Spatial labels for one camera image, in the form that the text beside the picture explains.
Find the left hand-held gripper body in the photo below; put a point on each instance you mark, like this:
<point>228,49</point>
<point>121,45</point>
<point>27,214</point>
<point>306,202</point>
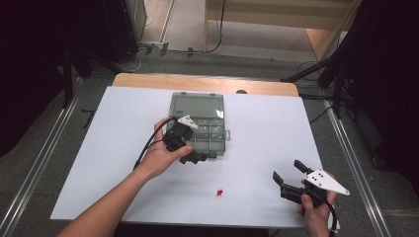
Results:
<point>178,136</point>

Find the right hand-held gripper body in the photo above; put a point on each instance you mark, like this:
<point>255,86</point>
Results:
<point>324,182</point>

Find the clear grey compartment box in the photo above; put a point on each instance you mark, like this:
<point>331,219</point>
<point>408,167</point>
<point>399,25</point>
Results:
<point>201,108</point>

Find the small red plastic part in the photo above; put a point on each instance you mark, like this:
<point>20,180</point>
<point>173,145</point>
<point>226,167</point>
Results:
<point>221,191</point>
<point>218,193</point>

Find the person's left hand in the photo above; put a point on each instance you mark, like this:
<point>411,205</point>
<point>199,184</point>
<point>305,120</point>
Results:
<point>158,158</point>

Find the person's right hand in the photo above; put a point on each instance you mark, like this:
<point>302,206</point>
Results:
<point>316,219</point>

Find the white board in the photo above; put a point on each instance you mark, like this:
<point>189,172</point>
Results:
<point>263,131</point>

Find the black round table grommet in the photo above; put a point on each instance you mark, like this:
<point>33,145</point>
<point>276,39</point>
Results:
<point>241,92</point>

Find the black metal stand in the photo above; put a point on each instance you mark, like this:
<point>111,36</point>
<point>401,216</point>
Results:
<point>67,82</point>
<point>337,92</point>

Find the power strip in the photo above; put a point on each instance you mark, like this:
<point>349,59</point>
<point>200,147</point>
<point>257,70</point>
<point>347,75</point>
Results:
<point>154,46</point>

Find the black curtain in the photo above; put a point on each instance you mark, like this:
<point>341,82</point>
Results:
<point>388,82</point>
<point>26,65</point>

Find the black computer case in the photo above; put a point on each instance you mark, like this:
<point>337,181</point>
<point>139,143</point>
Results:
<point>122,29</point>

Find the light wooden cabinet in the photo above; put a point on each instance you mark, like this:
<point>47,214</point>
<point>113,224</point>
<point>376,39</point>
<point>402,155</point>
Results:
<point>280,13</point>

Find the metal floor rail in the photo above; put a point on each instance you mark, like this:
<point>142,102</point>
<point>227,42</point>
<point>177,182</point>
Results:
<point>36,171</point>
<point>359,171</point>

